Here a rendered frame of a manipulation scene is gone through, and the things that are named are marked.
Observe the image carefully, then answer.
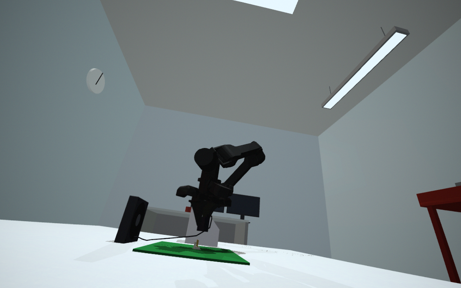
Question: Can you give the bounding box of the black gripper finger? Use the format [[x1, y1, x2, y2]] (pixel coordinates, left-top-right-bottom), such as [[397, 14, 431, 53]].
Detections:
[[202, 204, 221, 217], [189, 199, 207, 226]]

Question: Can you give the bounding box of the green circuit board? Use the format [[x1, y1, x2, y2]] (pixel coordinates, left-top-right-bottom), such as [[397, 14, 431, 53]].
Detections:
[[132, 240, 250, 266]]

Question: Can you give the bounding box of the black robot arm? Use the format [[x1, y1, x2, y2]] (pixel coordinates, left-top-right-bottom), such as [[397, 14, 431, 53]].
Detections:
[[194, 141, 265, 200]]

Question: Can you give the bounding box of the black cooling fan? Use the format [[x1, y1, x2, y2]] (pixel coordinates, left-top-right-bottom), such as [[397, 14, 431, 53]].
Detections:
[[114, 195, 148, 244]]

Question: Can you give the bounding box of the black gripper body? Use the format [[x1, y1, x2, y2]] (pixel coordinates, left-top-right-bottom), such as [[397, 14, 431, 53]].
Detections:
[[176, 174, 232, 207]]

